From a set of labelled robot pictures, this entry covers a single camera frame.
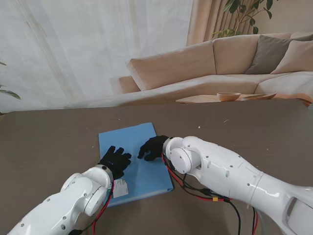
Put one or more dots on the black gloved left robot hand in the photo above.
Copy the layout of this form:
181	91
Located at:
116	161

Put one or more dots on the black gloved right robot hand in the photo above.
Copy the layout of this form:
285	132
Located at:
154	147

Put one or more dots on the blue file folder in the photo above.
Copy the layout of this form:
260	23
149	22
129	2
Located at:
146	176

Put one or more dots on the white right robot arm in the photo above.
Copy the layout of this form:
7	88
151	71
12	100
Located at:
232	171

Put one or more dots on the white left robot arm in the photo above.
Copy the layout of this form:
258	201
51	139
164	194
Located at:
73	195

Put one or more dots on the wooden coffee table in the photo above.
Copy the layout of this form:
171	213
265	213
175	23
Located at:
200	99

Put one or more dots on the beige sofa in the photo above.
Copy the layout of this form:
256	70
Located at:
171	68

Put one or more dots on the wooden bowl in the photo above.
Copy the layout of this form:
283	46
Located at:
228	97

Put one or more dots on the white sheer curtain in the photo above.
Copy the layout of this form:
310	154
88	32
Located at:
97	49

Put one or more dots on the flat wooden tray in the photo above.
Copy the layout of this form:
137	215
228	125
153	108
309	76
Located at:
259	97

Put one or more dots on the dark green plant leaves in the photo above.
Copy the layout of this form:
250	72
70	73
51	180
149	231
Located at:
11	94

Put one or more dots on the beige pleated curtain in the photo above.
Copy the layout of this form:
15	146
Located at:
203	19

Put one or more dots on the grey-brown sofa cushion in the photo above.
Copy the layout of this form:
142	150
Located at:
269	54

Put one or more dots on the tall green leafy plant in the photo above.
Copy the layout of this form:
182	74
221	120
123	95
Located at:
233	6

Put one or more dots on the beige sofa cushion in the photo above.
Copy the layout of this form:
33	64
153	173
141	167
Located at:
296	56

